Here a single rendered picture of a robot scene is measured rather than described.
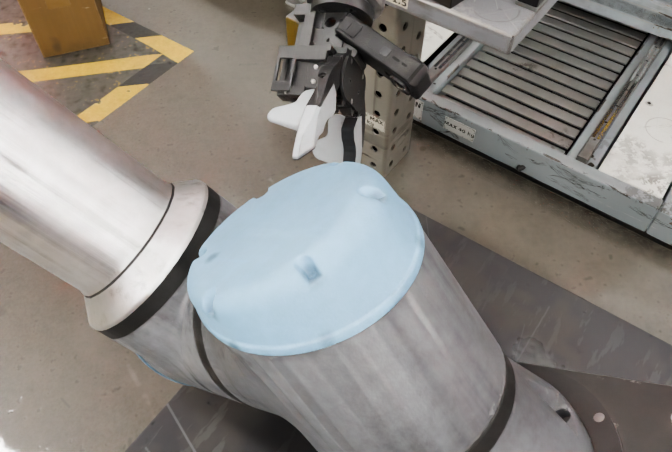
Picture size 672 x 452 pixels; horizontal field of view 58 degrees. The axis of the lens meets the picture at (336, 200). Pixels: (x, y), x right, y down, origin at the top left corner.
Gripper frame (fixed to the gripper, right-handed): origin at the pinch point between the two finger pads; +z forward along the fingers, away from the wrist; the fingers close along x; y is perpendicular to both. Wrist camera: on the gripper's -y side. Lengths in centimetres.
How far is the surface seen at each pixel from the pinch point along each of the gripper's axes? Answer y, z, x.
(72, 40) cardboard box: 92, -39, -46
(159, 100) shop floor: 65, -26, -50
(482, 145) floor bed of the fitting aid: -5, -25, -64
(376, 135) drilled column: 12, -21, -48
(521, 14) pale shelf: -14.9, -30.2, -20.6
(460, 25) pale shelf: -7.2, -27.7, -18.8
